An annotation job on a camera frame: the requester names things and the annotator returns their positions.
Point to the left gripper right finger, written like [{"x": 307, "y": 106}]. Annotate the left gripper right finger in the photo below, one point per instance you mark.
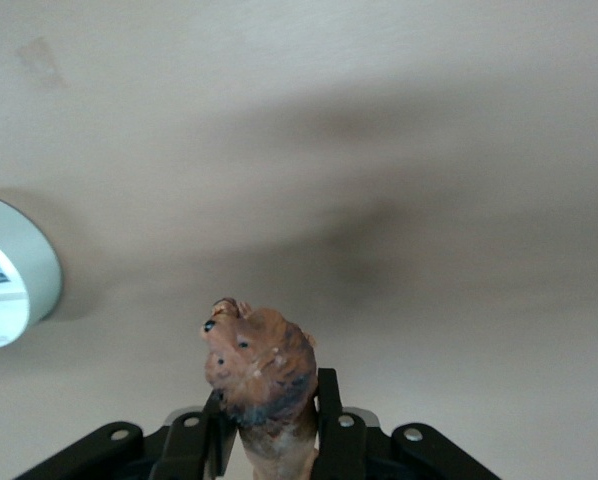
[{"x": 339, "y": 430}]

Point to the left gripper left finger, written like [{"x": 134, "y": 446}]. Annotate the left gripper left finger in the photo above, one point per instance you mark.
[{"x": 194, "y": 440}]

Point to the brown lion statue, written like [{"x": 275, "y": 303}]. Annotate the brown lion statue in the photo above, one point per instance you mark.
[{"x": 259, "y": 360}]

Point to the brown table cover sheet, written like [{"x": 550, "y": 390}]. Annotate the brown table cover sheet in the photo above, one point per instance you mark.
[{"x": 329, "y": 100}]

